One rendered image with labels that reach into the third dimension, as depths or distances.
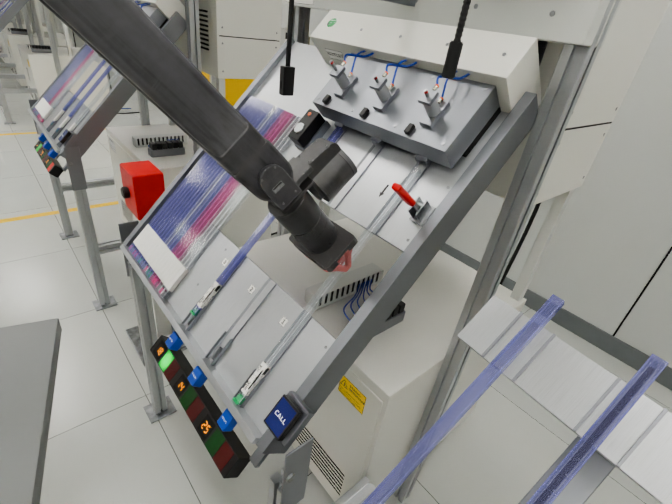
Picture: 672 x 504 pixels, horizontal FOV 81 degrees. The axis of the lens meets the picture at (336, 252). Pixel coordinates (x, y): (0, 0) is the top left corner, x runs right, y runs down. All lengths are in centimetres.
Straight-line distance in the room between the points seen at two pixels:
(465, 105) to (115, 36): 49
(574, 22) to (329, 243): 48
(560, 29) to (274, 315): 64
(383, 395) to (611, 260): 165
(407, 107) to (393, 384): 58
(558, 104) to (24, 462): 106
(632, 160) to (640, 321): 77
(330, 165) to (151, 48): 24
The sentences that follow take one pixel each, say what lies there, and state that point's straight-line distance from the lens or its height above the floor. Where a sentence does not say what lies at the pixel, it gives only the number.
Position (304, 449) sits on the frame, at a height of 75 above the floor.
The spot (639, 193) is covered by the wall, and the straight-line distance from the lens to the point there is 224.
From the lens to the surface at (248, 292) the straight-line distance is 78.
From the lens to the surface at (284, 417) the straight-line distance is 62.
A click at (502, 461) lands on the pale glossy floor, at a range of 173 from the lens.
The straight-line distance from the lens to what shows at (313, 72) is 105.
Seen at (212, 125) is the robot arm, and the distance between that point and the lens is 45.
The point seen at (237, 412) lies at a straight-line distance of 70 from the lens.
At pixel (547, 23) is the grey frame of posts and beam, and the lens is 75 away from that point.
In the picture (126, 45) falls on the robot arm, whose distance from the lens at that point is 43.
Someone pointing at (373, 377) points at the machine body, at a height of 62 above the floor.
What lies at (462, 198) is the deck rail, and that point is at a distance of 67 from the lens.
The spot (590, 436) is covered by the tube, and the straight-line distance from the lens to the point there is 47.
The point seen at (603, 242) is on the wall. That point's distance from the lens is 232.
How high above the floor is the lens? 130
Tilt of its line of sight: 31 degrees down
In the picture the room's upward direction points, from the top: 9 degrees clockwise
